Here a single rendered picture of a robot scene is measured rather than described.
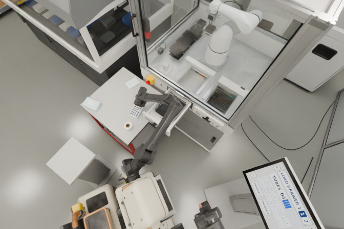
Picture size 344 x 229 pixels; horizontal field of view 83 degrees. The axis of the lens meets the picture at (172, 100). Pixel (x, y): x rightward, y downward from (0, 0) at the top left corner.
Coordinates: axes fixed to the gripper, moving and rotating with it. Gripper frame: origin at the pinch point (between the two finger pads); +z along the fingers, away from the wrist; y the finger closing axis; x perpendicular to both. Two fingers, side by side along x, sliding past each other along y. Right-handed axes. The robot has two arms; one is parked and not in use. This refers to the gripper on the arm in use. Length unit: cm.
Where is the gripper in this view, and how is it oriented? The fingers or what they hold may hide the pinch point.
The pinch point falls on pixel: (141, 106)
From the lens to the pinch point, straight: 180.4
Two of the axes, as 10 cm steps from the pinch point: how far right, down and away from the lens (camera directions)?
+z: -0.4, 4.4, 9.0
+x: -3.5, 8.3, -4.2
